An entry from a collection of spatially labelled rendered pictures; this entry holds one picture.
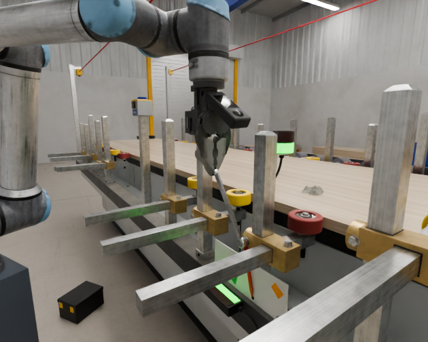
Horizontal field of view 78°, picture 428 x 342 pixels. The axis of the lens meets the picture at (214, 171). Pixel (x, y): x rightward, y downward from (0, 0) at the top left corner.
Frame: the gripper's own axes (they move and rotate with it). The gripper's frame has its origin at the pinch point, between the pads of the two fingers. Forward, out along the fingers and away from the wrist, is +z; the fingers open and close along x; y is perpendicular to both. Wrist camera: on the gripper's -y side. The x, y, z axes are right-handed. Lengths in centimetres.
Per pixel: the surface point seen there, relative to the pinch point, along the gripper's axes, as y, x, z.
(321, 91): 485, -761, -103
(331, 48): 457, -759, -230
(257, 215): -8.7, -6.1, 9.5
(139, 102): 64, -6, -19
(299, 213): -10.9, -18.3, 10.9
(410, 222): -28.6, -34.7, 11.2
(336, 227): -18.5, -22.0, 12.9
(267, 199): -10.4, -7.1, 5.5
